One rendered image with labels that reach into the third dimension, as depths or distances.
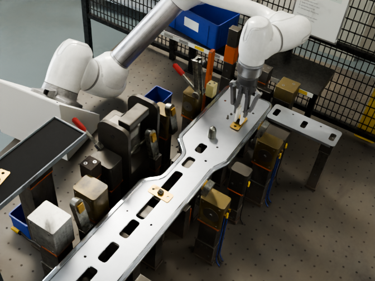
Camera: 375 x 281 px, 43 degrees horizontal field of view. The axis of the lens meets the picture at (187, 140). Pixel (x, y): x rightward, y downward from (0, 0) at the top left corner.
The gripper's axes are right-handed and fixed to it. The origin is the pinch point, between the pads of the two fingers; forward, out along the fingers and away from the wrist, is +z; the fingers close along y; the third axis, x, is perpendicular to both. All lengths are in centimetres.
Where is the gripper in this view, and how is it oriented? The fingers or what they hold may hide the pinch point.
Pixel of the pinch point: (240, 115)
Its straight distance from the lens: 185.1
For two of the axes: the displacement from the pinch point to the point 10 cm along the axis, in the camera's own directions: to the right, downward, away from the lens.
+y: -8.4, -4.2, 3.3
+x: -5.3, 5.7, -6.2
